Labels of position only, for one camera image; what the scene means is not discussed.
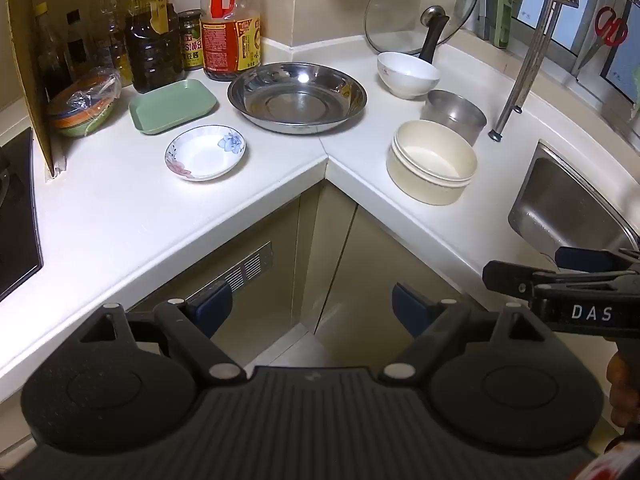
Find clear slim oil bottle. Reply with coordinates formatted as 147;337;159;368
95;0;133;87

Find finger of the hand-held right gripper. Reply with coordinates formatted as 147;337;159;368
482;260;640;295
554;246;640;275

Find person's right hand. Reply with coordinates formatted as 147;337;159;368
606;352;640;433

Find red handled scissors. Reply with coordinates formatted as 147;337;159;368
575;6;630;77

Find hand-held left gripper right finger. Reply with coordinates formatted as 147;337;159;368
378;282;546;381

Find white ceramic bowl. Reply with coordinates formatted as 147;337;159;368
377;52;441;100

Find beige cabinet door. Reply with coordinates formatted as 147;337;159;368
125;195;302;366
312;200;488;356

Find large stainless steel basin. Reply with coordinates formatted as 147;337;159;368
227;62;368;135

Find stainless steel bowl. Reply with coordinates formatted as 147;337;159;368
420;89;488;147

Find large cooking oil bottle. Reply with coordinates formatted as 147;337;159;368
124;0;185;95

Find brown cardboard panel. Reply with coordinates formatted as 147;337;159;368
7;0;68;177

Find soy sauce bottle red handle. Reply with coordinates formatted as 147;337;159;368
200;0;262;82

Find floral small dish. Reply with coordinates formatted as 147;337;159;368
165;126;247;182

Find glass pot lid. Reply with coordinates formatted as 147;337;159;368
364;0;480;64

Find black induction cooktop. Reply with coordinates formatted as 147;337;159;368
0;127;45;303

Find bagged stack of colourful plates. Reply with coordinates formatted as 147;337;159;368
46;71;122;138

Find cream plastic bowl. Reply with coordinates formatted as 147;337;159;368
392;120;478;183
386;147;476;206

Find metal vent grille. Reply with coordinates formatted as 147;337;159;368
187;241;274;306

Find stainless steel sink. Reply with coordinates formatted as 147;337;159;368
507;140;640;261

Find dark sauce bottle black cap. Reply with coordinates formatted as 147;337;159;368
65;7;95;81

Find dark sauce bottle yellow cap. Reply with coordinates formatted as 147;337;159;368
34;2;68;102

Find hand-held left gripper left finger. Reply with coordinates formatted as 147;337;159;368
80;282;247;381

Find green rectangular plate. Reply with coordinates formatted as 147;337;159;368
128;80;218;136

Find green label sauce jar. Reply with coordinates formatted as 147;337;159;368
177;10;204;72

